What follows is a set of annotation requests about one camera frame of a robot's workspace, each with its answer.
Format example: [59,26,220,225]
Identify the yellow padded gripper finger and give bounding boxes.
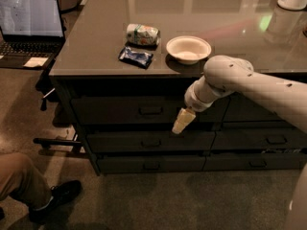
[172,108,196,134]

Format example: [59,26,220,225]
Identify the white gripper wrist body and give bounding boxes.
[184,80,214,112]

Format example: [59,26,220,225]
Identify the dark drawer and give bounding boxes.
[97,155,206,173]
[87,130,215,152]
[70,95,230,126]
[224,94,280,122]
[202,153,307,172]
[212,128,307,150]

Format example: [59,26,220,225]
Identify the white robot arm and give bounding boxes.
[172,55,307,230]

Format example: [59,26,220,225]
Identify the open laptop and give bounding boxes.
[0,0,65,69]

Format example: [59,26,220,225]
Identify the white bowl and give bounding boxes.
[166,35,211,65]

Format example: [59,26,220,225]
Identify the blue snack packet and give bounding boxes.
[118,46,154,69]

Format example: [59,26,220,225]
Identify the black chair base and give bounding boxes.
[33,87,83,152]

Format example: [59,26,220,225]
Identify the black shoe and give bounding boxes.
[29,180,82,223]

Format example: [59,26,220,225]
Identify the white sticky note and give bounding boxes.
[24,57,47,68]

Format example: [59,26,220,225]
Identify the person's leg tan trousers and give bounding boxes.
[0,152,52,210]

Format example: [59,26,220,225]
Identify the dark cabinet frame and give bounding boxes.
[54,76,307,173]

